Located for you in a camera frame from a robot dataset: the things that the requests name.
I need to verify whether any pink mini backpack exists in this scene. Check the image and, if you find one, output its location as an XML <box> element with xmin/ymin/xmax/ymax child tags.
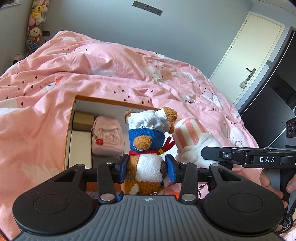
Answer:
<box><xmin>91</xmin><ymin>115</ymin><xmax>125</xmax><ymax>157</ymax></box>

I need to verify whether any white pink-striped plush toy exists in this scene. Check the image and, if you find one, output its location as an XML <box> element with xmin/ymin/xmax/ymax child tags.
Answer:
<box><xmin>172</xmin><ymin>118</ymin><xmax>221</xmax><ymax>169</ymax></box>

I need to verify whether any white box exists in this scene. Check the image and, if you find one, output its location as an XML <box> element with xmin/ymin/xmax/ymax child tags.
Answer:
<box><xmin>68</xmin><ymin>131</ymin><xmax>92</xmax><ymax>169</ymax></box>

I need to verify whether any brown bear plush keychain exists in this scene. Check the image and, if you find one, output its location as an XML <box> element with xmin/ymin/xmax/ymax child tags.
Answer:
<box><xmin>121</xmin><ymin>107</ymin><xmax>178</xmax><ymax>195</ymax></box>

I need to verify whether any small gold cardboard box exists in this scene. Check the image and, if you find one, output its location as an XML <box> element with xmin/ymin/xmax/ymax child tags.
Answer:
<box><xmin>72</xmin><ymin>112</ymin><xmax>95</xmax><ymax>132</ymax></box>

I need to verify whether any dark grey box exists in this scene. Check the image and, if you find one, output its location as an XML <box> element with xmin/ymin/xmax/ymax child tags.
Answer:
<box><xmin>92</xmin><ymin>154</ymin><xmax>120</xmax><ymax>168</ymax></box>

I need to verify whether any person right hand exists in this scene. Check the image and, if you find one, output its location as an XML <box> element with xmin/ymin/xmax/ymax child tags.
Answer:
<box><xmin>259</xmin><ymin>168</ymin><xmax>295</xmax><ymax>209</ymax></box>

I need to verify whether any red heart charm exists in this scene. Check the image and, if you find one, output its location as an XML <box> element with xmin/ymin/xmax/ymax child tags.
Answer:
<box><xmin>95</xmin><ymin>138</ymin><xmax>103</xmax><ymax>146</ymax></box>

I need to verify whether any black wardrobe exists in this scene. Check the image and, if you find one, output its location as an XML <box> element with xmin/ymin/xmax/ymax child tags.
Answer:
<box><xmin>239</xmin><ymin>27</ymin><xmax>295</xmax><ymax>148</ymax></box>

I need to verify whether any orange cardboard storage box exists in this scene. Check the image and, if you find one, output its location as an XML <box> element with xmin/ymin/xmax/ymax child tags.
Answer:
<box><xmin>63</xmin><ymin>94</ymin><xmax>181</xmax><ymax>200</ymax></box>

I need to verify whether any white door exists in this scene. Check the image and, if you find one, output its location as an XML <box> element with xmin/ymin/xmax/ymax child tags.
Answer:
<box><xmin>210</xmin><ymin>12</ymin><xmax>285</xmax><ymax>105</ymax></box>

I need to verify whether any pink heart-print duvet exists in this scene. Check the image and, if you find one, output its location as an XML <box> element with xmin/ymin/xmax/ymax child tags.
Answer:
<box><xmin>1</xmin><ymin>31</ymin><xmax>257</xmax><ymax>240</ymax></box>

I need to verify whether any hanging plush toy organizer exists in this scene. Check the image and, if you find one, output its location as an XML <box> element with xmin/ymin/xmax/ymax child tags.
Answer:
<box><xmin>25</xmin><ymin>0</ymin><xmax>49</xmax><ymax>56</ymax></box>

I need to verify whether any black door handle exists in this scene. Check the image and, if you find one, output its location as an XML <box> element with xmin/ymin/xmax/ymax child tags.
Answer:
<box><xmin>239</xmin><ymin>68</ymin><xmax>256</xmax><ymax>89</ymax></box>

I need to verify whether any grey wall switch panel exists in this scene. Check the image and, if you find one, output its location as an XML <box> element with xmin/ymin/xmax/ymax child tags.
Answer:
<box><xmin>132</xmin><ymin>1</ymin><xmax>163</xmax><ymax>16</ymax></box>

